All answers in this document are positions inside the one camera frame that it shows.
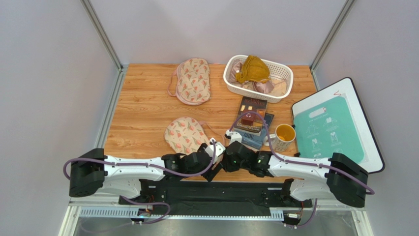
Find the floral mesh laundry bag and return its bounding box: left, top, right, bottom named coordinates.
left=164, top=117, right=225, bottom=154

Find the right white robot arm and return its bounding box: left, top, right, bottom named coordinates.
left=221, top=141, right=373, bottom=208

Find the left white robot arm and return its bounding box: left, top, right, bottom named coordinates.
left=63, top=141, right=226, bottom=199

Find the pink satin bra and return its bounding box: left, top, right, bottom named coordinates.
left=228, top=61, right=287, bottom=96

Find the mustard yellow bra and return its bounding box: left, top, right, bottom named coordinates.
left=236, top=55, right=270, bottom=83

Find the blue book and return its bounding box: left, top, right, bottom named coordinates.
left=233, top=124, right=267, bottom=151

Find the dark brown book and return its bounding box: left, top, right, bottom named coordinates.
left=234, top=96, right=268, bottom=136

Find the white mug yellow inside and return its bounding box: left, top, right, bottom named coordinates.
left=263, top=124, right=296, bottom=152

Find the white plastic basket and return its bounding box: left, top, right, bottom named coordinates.
left=223, top=55, right=294, bottom=103

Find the teal folding board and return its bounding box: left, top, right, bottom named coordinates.
left=294, top=97, right=365, bottom=164

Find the white tray black rim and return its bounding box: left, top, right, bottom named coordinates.
left=292, top=77, right=385, bottom=174

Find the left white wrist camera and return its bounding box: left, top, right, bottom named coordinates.
left=205, top=138, right=226, bottom=164

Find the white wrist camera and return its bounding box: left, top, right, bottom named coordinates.
left=205, top=138, right=226, bottom=164
left=225, top=129, right=242, bottom=145

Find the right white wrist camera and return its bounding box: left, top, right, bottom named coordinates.
left=225, top=129, right=242, bottom=145

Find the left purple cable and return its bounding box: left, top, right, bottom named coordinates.
left=62, top=141, right=217, bottom=226

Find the purple cable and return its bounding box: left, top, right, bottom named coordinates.
left=62, top=141, right=217, bottom=226
left=228, top=111, right=375, bottom=229

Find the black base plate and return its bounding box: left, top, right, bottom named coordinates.
left=133, top=180, right=313, bottom=216

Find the aluminium frame rail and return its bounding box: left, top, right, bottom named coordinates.
left=59, top=195, right=373, bottom=236

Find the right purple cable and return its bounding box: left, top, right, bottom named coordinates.
left=228, top=111, right=375, bottom=229

